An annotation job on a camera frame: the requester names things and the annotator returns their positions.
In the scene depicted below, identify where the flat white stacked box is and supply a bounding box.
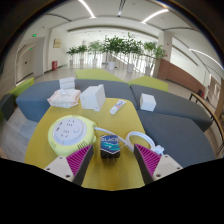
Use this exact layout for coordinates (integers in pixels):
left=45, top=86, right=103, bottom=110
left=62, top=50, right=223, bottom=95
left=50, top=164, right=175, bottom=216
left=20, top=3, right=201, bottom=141
left=58, top=76, right=77, bottom=90

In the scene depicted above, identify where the white power cable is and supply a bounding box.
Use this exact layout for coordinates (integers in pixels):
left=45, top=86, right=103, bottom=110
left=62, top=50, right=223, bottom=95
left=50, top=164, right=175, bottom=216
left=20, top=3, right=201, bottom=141
left=94, top=125, right=165, bottom=156

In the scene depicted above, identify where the round yellow-green power strip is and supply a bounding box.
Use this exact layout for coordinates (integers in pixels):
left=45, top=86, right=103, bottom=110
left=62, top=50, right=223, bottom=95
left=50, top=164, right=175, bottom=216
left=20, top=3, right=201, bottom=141
left=47, top=114, right=98, bottom=157

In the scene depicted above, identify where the small white cube box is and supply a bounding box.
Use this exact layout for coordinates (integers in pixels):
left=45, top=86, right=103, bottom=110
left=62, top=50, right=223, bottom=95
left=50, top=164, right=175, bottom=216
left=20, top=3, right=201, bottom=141
left=139, top=92, right=157, bottom=112

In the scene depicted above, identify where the grey sofa module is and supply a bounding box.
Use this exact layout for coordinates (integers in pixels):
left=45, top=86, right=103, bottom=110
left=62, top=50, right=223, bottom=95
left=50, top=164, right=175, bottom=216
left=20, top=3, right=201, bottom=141
left=136, top=109, right=216, bottom=168
left=129, top=83, right=213, bottom=133

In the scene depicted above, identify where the pink wet wipes pack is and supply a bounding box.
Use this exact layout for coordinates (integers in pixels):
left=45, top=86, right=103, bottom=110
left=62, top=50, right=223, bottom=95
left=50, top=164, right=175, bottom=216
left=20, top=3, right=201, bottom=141
left=46, top=88, right=82, bottom=109

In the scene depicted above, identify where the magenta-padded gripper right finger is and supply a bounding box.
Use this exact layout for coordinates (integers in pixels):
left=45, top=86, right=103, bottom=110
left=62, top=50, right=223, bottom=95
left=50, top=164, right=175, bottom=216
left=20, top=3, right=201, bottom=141
left=133, top=143, right=184, bottom=185

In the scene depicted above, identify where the green ottoman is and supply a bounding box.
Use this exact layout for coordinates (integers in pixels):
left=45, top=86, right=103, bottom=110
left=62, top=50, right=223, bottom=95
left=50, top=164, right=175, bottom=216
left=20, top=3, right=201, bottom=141
left=74, top=68, right=126, bottom=84
left=127, top=75, right=170, bottom=93

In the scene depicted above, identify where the long grey sofa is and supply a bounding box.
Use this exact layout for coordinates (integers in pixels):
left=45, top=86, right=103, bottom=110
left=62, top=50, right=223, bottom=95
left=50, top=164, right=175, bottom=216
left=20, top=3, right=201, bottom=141
left=15, top=78, right=138, bottom=123

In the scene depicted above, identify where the white tube with red print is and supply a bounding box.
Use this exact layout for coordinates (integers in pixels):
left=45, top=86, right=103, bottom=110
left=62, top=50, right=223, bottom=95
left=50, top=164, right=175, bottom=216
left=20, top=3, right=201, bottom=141
left=109, top=99, right=127, bottom=115

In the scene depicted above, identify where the wooden bench with black frame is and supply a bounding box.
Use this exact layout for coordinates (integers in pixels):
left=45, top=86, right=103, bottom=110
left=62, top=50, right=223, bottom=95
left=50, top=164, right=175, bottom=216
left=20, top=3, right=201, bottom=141
left=189, top=90, right=224, bottom=158

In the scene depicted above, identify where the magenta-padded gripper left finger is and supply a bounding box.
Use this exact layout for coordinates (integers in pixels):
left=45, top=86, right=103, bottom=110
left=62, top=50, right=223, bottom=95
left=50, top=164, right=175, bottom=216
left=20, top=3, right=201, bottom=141
left=43, top=143, right=95, bottom=187

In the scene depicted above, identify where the dark usb charger block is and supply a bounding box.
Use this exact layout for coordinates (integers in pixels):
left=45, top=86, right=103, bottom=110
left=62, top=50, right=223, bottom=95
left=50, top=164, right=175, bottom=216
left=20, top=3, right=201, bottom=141
left=99, top=134, right=122, bottom=164

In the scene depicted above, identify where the ceiling light strips group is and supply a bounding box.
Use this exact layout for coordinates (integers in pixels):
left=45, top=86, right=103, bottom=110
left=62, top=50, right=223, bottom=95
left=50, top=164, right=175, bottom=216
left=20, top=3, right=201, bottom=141
left=78, top=0, right=170, bottom=25

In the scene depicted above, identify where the large white box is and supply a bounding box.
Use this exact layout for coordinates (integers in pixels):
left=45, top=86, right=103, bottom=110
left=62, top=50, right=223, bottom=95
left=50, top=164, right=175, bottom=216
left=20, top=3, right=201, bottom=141
left=79, top=84, right=107, bottom=112

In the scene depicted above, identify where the green and grey sofa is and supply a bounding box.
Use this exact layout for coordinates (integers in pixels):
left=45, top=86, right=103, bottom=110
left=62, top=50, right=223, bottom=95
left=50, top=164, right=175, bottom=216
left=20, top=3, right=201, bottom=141
left=0, top=77, right=35, bottom=122

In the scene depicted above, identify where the potted plants group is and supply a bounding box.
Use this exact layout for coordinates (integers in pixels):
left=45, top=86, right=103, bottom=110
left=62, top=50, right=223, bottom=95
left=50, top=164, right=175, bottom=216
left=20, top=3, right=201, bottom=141
left=65, top=32, right=167, bottom=77

